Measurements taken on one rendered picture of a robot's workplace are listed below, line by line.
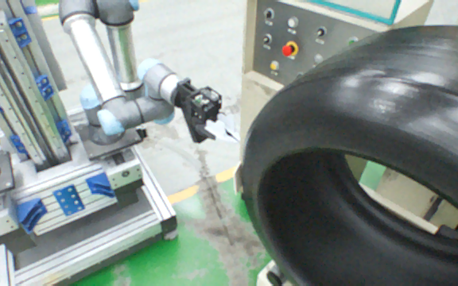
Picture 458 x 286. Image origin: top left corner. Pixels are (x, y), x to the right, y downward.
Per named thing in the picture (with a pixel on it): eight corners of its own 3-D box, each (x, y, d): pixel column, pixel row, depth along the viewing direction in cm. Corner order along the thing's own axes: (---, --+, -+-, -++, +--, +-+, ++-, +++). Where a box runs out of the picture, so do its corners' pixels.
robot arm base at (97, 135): (86, 129, 144) (79, 112, 137) (119, 118, 149) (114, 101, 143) (95, 150, 134) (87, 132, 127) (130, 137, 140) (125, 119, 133)
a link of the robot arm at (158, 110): (136, 117, 101) (130, 90, 93) (169, 106, 106) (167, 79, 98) (146, 133, 97) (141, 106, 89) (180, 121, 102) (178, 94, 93)
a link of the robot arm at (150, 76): (159, 75, 98) (157, 51, 92) (183, 93, 94) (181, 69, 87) (137, 86, 94) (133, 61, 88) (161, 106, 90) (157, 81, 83)
